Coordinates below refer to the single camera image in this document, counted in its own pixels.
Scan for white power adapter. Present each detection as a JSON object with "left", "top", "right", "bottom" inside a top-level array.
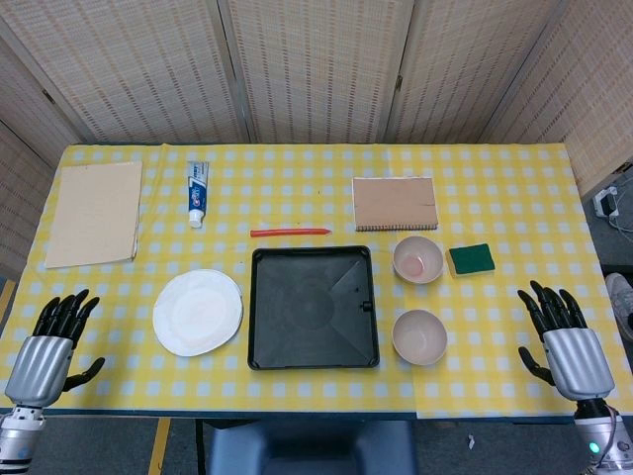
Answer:
[{"left": 591, "top": 186, "right": 622, "bottom": 219}]

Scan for green and yellow sponge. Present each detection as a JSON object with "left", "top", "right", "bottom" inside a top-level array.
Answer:
[{"left": 445, "top": 242, "right": 497, "bottom": 278}]

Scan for white blue toothpaste tube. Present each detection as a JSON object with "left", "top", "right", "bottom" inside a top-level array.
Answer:
[{"left": 185, "top": 160, "right": 211, "bottom": 230}]

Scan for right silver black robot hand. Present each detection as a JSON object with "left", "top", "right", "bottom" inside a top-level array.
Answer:
[{"left": 516, "top": 280, "right": 616, "bottom": 403}]

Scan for red pencil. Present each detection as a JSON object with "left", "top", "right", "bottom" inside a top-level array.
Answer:
[{"left": 249, "top": 227, "right": 333, "bottom": 238}]

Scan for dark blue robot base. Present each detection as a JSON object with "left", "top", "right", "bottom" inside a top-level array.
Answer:
[{"left": 205, "top": 420, "right": 419, "bottom": 475}]

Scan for grey sneaker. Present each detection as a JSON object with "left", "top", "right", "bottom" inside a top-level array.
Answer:
[{"left": 603, "top": 271, "right": 633, "bottom": 342}]

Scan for white round plate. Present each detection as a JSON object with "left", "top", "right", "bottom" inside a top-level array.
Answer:
[{"left": 151, "top": 268, "right": 244, "bottom": 357}]

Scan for yellow checked tablecloth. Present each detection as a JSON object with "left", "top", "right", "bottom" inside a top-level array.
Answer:
[{"left": 0, "top": 142, "right": 627, "bottom": 422}]

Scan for beige bowl with pink residue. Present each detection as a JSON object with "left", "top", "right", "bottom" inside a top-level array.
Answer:
[{"left": 392, "top": 236, "right": 444, "bottom": 285}]

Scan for woven bamboo screen panel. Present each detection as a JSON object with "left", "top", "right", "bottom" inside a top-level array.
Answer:
[
  {"left": 385, "top": 0, "right": 570, "bottom": 145},
  {"left": 479, "top": 0, "right": 633, "bottom": 199},
  {"left": 0, "top": 0, "right": 253, "bottom": 145},
  {"left": 0, "top": 34, "right": 85, "bottom": 278},
  {"left": 217, "top": 0, "right": 416, "bottom": 145}
]

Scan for plain beige bowl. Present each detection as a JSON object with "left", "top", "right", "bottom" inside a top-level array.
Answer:
[{"left": 392, "top": 309, "right": 449, "bottom": 366}]

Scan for black square plastic tray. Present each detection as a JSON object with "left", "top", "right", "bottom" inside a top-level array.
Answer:
[{"left": 246, "top": 244, "right": 381, "bottom": 371}]

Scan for brown spiral notebook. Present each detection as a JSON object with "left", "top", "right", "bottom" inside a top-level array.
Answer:
[{"left": 350, "top": 175, "right": 440, "bottom": 234}]

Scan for beige paper folder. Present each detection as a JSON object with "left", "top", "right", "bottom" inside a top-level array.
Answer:
[{"left": 43, "top": 159, "right": 144, "bottom": 270}]

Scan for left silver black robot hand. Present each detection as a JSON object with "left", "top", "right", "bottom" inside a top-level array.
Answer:
[{"left": 3, "top": 289, "right": 107, "bottom": 410}]

